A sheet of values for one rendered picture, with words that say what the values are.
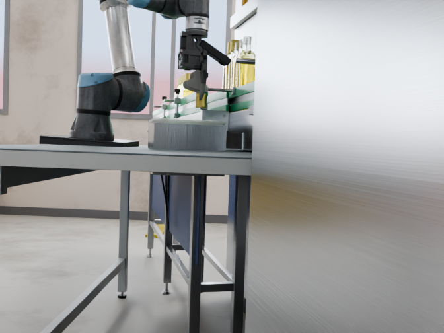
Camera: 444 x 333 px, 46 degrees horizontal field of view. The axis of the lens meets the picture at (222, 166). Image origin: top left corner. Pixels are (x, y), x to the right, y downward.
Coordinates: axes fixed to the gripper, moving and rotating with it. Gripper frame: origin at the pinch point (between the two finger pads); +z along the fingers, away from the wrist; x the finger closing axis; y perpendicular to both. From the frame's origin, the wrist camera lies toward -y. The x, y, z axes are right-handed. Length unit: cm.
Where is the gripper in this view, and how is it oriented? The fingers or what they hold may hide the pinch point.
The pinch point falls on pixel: (201, 96)
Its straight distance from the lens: 168.2
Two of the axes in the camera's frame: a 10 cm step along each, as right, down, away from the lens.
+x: 2.7, 0.5, -9.6
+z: -0.4, 10.0, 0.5
